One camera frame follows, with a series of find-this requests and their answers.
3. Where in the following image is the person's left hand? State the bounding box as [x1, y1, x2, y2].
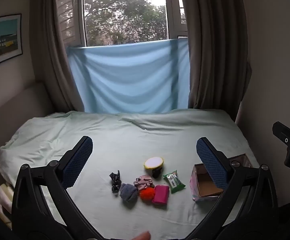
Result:
[129, 231, 151, 240]

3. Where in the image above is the brown curtain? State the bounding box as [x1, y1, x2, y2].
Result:
[30, 0, 85, 112]
[182, 0, 252, 110]

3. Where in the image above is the light blue hanging cloth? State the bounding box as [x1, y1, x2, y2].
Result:
[67, 39, 191, 114]

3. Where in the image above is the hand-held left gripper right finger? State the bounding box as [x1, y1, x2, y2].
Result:
[185, 137, 278, 240]

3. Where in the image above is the tree outside window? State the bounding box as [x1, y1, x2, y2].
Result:
[83, 0, 168, 47]

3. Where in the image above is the grey-blue knitted cloth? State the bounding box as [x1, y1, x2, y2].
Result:
[120, 183, 138, 203]

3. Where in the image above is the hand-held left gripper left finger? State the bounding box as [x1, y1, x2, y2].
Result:
[12, 136, 103, 240]

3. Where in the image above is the pink fabric bow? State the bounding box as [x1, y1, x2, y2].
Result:
[133, 175, 153, 190]

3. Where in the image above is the yellow-rimmed white mesh pad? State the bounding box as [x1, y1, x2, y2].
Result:
[143, 156, 165, 170]

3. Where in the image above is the pink printed cardboard box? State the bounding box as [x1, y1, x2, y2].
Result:
[190, 153, 253, 203]

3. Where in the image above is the orange pom-pom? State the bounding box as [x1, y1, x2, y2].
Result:
[139, 187, 156, 201]

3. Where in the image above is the framed wall picture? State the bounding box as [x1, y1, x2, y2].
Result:
[0, 14, 23, 71]

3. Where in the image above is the green tissue packet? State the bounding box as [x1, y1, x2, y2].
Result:
[163, 170, 186, 194]

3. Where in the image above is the cream folded bedding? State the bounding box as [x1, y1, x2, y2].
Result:
[0, 182, 15, 230]

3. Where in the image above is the black patterned scrunchie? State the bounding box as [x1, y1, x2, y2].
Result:
[109, 170, 122, 193]

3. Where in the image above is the magenta soft pouch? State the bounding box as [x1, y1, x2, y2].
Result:
[152, 184, 170, 205]

